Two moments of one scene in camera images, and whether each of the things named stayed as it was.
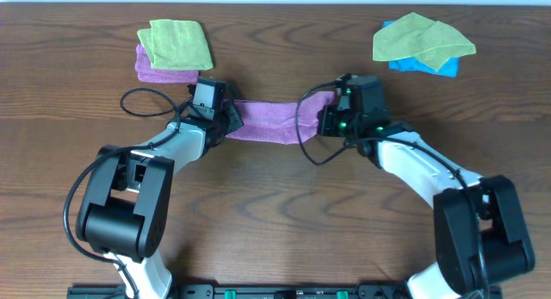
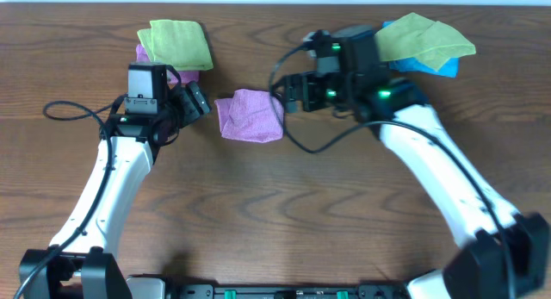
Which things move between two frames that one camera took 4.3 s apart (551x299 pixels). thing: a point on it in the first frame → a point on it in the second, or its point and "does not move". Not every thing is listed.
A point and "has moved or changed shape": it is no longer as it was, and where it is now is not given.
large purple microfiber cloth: (275, 121) has moved or changed shape
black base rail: (279, 291) does not move
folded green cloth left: (176, 45) does not move
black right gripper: (324, 118) → (307, 83)
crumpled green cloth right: (416, 36) does not move
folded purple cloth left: (146, 73) does not move
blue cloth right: (416, 65) does not move
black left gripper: (238, 121) → (197, 104)
